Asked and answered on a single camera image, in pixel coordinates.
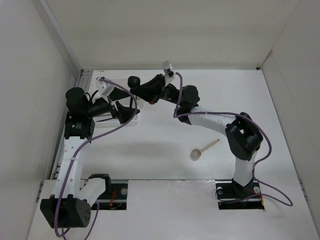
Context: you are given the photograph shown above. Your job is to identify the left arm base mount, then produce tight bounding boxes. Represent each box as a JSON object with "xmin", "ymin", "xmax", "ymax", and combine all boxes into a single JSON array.
[{"xmin": 97, "ymin": 179, "xmax": 129, "ymax": 211}]

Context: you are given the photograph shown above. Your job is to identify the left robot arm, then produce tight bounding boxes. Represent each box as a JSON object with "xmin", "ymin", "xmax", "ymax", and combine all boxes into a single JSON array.
[{"xmin": 40, "ymin": 81, "xmax": 139, "ymax": 231}]

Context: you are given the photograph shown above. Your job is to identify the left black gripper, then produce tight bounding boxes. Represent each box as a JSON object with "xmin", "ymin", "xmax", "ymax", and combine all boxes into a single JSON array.
[{"xmin": 84, "ymin": 87, "xmax": 139, "ymax": 123}]

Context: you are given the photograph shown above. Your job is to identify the cream spoon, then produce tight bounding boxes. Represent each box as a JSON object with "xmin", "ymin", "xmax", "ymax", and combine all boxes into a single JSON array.
[{"xmin": 190, "ymin": 138, "xmax": 220, "ymax": 160}]

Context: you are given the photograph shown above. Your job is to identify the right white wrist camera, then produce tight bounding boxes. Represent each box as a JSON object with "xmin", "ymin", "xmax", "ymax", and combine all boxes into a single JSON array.
[{"xmin": 162, "ymin": 60, "xmax": 175, "ymax": 86}]

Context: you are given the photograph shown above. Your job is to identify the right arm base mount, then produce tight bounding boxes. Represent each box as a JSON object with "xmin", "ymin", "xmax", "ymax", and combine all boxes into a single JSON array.
[{"xmin": 215, "ymin": 179, "xmax": 265, "ymax": 210}]

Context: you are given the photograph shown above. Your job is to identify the white perforated square box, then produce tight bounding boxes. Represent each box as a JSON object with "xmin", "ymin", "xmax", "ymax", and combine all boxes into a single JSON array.
[{"xmin": 110, "ymin": 78, "xmax": 131, "ymax": 107}]

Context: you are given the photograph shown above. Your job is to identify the white perforated flat tray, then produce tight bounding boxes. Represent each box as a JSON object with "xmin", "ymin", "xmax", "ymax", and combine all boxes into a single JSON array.
[{"xmin": 93, "ymin": 106, "xmax": 135, "ymax": 128}]

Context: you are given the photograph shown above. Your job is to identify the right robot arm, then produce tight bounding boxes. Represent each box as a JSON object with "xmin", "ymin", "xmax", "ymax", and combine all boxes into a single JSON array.
[{"xmin": 127, "ymin": 74, "xmax": 263, "ymax": 197}]

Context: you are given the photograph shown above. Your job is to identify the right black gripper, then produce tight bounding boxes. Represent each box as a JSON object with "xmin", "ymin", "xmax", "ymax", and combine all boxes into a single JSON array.
[{"xmin": 130, "ymin": 73, "xmax": 184, "ymax": 106}]

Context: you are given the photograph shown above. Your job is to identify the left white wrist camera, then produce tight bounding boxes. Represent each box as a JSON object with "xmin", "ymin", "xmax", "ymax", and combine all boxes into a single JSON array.
[{"xmin": 95, "ymin": 77, "xmax": 115, "ymax": 98}]

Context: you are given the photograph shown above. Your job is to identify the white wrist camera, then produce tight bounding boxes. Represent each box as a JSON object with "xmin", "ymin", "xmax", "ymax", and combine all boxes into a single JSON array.
[
  {"xmin": 162, "ymin": 60, "xmax": 175, "ymax": 86},
  {"xmin": 95, "ymin": 77, "xmax": 115, "ymax": 98}
]

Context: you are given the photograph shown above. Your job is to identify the cream cylindrical cup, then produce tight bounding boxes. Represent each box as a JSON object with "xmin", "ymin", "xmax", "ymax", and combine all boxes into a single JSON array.
[{"xmin": 136, "ymin": 97, "xmax": 145, "ymax": 109}]

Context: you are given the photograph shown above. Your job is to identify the black spoon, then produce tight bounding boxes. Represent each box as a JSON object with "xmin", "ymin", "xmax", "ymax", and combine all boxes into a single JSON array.
[{"xmin": 127, "ymin": 76, "xmax": 141, "ymax": 90}]

